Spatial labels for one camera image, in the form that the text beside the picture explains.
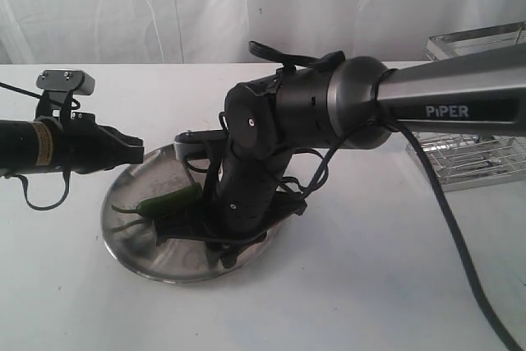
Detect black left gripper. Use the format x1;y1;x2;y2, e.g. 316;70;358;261
52;112;144;174

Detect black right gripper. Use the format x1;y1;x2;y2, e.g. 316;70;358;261
154;192;307;271

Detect green cucumber piece with stem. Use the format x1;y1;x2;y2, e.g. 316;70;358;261
111;183;202;218

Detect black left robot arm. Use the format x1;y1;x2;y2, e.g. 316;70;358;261
1;112;145;176

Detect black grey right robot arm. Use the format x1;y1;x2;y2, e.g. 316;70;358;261
154;48;525;266

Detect round stainless steel plate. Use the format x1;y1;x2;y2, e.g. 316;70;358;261
101;143;279;284

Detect white backdrop curtain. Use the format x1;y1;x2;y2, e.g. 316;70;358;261
1;0;525;64

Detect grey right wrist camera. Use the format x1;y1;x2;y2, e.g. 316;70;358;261
174;130;227;162

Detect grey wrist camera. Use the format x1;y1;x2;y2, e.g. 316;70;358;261
174;130;227;162
35;69;95;96

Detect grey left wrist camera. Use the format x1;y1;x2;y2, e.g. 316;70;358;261
35;69;95;96

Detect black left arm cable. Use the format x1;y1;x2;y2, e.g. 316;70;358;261
0;81;83;210

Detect chrome wire utensil rack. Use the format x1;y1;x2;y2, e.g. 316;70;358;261
415;21;525;192

